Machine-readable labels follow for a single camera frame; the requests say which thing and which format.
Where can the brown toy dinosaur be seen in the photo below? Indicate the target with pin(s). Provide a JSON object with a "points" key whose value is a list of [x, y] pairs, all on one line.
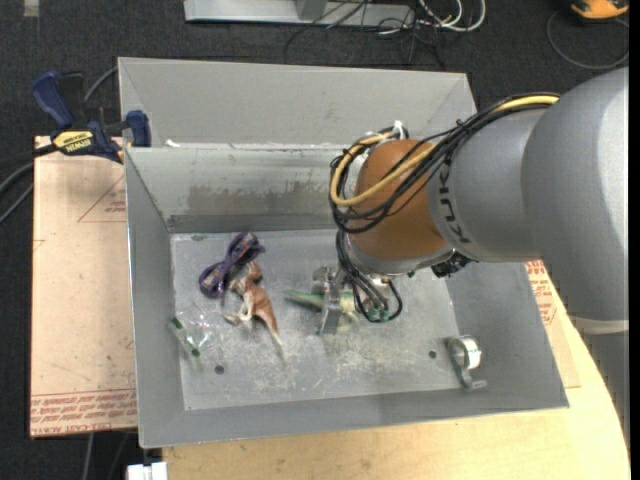
{"points": [[257, 303]]}

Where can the clear plastic packet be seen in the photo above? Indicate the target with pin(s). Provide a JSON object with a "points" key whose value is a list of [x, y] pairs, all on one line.
{"points": [[187, 335]]}

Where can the grey metal bin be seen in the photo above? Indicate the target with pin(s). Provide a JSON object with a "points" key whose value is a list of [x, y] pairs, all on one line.
{"points": [[300, 378]]}

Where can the green toy dinosaur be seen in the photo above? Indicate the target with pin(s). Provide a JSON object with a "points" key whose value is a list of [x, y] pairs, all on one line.
{"points": [[305, 299]]}

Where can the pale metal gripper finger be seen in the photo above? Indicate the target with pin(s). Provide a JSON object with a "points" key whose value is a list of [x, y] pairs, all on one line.
{"points": [[330, 318], [322, 279]]}

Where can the brown cardboard board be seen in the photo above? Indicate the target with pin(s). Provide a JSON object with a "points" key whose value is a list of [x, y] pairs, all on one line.
{"points": [[80, 278]]}

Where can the purple sunglasses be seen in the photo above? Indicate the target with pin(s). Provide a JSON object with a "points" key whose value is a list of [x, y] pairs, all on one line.
{"points": [[227, 263]]}

